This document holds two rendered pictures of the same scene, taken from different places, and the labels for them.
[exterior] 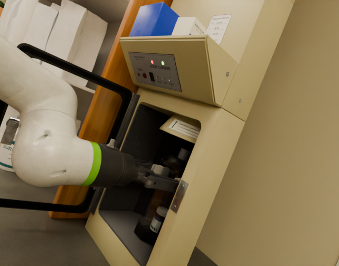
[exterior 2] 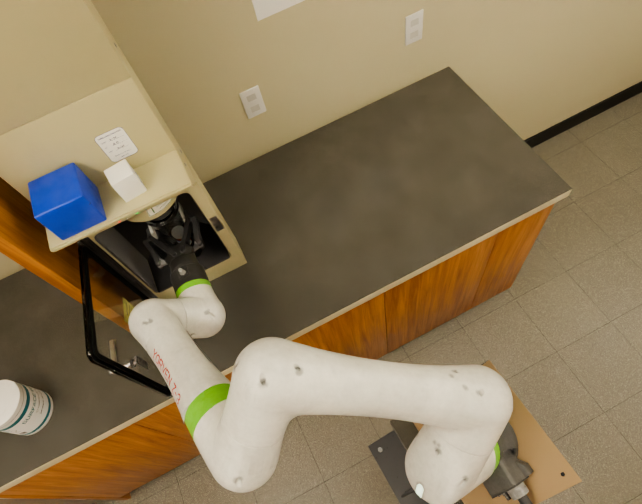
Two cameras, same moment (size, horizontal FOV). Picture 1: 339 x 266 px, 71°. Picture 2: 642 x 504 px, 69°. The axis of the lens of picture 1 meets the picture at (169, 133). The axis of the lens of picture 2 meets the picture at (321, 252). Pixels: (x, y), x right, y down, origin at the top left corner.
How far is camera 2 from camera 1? 1.04 m
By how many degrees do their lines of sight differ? 73
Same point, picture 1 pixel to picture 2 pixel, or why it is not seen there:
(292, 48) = not seen: outside the picture
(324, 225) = (221, 97)
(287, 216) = (197, 115)
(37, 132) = (207, 318)
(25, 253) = (203, 341)
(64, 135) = (203, 302)
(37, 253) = not seen: hidden behind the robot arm
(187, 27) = (134, 183)
